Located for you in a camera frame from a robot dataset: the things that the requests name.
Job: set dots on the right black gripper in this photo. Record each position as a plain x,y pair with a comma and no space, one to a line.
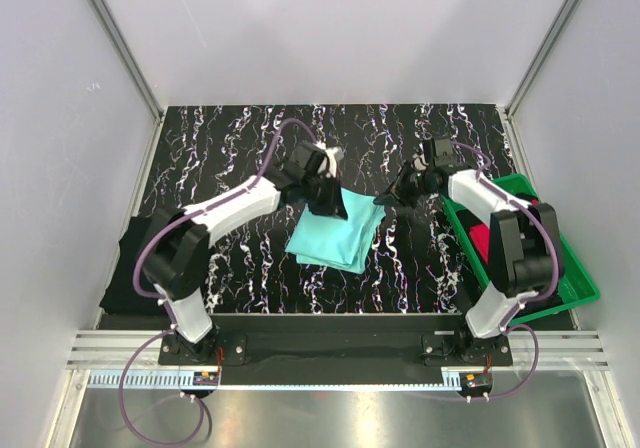
399,191

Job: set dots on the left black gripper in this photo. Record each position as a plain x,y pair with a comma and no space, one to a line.
335,204

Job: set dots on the turquoise t shirt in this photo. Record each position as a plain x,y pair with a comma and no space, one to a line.
336,243

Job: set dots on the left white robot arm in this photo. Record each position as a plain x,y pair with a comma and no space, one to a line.
256,197

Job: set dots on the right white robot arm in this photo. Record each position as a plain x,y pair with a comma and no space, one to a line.
523,264

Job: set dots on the red t shirt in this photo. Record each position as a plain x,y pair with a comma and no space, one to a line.
480,237

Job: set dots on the green plastic bin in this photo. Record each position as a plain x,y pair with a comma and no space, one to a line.
575,287

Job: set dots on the folded black t shirt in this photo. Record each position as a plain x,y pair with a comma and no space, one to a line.
130,268

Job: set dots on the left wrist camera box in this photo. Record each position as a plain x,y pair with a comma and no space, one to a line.
309,159

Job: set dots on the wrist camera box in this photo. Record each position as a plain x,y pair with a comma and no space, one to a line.
434,153
309,159

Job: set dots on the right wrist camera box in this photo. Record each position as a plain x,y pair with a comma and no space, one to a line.
434,153

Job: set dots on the aluminium frame rail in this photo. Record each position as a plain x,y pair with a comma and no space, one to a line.
131,359

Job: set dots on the right aluminium corner post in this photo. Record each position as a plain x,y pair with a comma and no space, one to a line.
554,33

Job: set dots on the aluminium corner post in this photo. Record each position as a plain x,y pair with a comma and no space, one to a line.
113,32
554,33

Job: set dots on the left aluminium corner post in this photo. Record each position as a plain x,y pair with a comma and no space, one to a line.
113,32

